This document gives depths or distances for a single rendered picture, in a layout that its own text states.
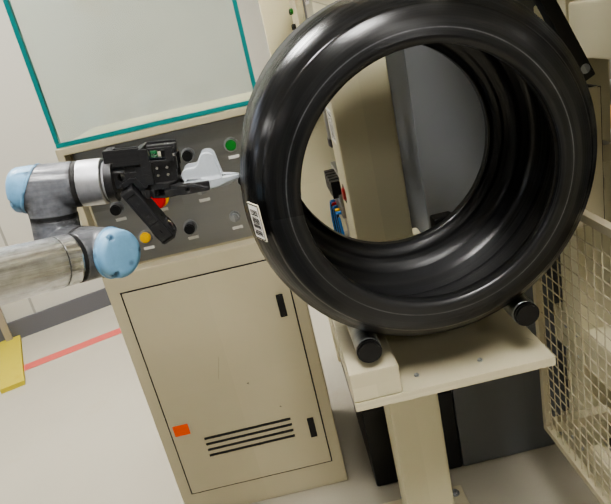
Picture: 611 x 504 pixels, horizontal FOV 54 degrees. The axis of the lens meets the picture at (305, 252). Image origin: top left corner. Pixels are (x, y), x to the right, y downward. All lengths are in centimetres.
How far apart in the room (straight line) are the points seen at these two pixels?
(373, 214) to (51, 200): 68
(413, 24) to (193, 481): 163
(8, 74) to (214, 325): 246
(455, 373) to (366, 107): 57
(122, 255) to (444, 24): 56
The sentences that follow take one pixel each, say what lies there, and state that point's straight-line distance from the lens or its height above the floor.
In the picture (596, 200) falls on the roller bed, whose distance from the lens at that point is 144.
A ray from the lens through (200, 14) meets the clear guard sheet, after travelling 163.
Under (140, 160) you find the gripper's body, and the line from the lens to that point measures 98.
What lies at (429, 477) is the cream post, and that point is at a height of 26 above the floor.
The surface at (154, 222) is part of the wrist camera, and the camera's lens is 102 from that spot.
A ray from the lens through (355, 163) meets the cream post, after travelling 130.
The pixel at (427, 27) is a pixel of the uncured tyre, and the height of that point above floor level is 140.
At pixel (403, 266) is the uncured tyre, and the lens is 126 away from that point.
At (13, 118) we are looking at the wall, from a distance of 390.
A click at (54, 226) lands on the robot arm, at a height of 123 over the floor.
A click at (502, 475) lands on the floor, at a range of 211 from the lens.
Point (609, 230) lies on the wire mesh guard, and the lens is 118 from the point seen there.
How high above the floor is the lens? 144
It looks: 21 degrees down
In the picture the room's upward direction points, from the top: 13 degrees counter-clockwise
